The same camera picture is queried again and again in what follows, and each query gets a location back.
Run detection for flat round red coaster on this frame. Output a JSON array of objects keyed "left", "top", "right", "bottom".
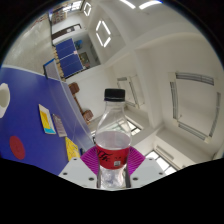
[{"left": 8, "top": 135, "right": 27, "bottom": 161}]

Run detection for black-framed wide window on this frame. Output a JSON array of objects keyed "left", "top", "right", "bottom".
[{"left": 145, "top": 149, "right": 178, "bottom": 177}]

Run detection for dark brown door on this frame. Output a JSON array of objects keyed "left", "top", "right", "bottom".
[{"left": 51, "top": 24, "right": 83, "bottom": 41}]

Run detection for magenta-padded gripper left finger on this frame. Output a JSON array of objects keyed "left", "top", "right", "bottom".
[{"left": 59, "top": 147, "right": 101, "bottom": 190}]

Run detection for table tennis net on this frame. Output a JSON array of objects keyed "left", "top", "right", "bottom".
[{"left": 43, "top": 58, "right": 64, "bottom": 81}]

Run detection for brown armchair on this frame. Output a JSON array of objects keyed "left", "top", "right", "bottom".
[
  {"left": 68, "top": 82, "right": 81, "bottom": 96},
  {"left": 82, "top": 109, "right": 95, "bottom": 123}
]

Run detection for blue partition boards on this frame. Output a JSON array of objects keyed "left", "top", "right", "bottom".
[{"left": 54, "top": 37, "right": 85, "bottom": 79}]

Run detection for black-framed glass door window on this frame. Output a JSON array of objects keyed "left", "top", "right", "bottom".
[{"left": 91, "top": 119, "right": 143, "bottom": 138}]

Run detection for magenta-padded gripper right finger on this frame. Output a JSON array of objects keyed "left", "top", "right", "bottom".
[{"left": 126, "top": 146, "right": 167, "bottom": 189}]

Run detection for grey checkered booklet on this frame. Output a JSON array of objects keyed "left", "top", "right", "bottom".
[{"left": 52, "top": 113, "right": 68, "bottom": 138}]

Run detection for white paper cup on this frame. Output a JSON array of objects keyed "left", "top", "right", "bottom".
[{"left": 0, "top": 82, "right": 11, "bottom": 119}]

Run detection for ceiling light group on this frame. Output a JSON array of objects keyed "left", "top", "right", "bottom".
[{"left": 61, "top": 0, "right": 164, "bottom": 48}]

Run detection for clear red-labelled water bottle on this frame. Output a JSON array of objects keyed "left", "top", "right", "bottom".
[{"left": 94, "top": 88, "right": 133, "bottom": 190}]

